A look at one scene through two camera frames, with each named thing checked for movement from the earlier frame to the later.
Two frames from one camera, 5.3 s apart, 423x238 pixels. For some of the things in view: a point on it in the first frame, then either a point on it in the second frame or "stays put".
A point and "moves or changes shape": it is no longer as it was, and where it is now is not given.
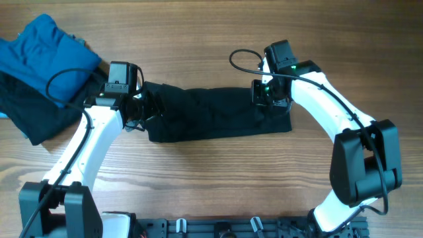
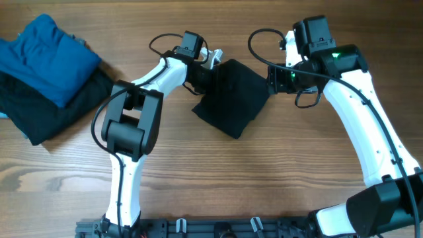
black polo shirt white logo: [183, 115] moves or changes shape
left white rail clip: [181, 225] stays put
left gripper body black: [145, 108] to [205, 78]
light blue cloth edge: [3, 116] stays put
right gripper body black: [260, 93] to [274, 79]
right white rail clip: [256, 223] stays put
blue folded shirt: [56, 64] stays put
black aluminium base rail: [241, 227] stays put
